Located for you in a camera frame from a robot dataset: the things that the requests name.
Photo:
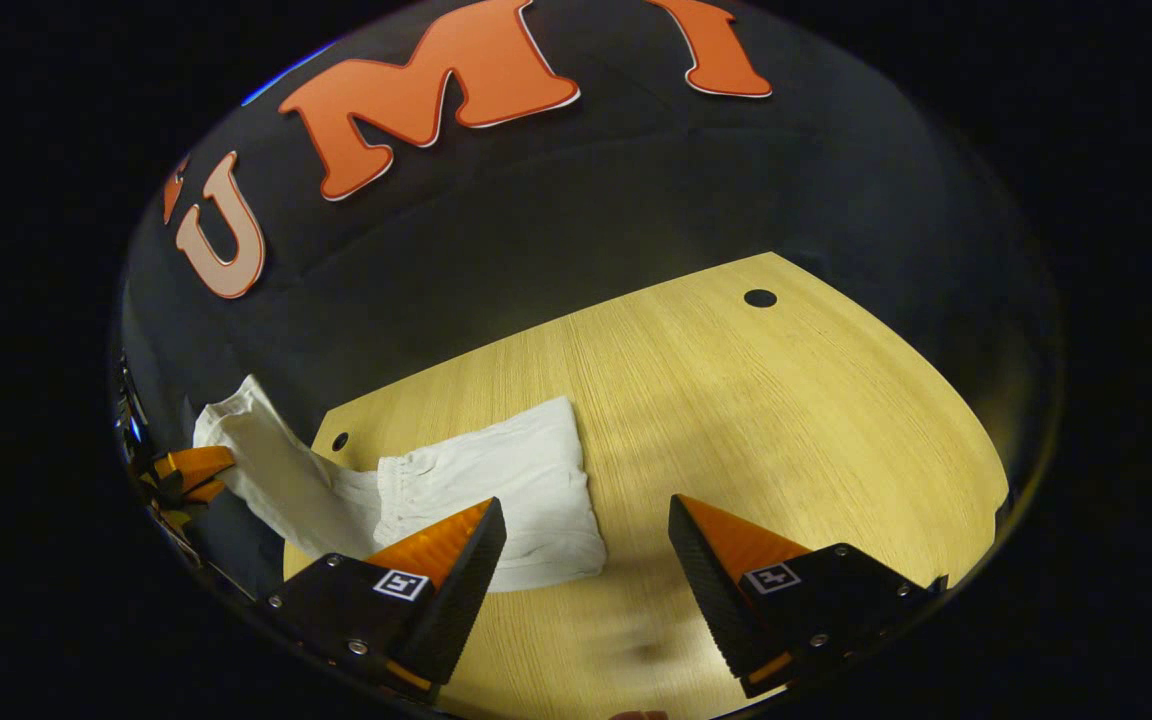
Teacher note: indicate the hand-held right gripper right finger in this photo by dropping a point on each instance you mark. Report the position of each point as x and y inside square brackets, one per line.
[711, 600]

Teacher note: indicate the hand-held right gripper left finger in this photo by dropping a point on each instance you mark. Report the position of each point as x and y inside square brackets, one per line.
[466, 590]

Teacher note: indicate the white jeans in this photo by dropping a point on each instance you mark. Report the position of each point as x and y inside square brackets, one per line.
[506, 480]

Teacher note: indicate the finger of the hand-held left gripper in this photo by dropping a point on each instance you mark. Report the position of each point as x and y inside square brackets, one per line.
[204, 492]
[198, 462]

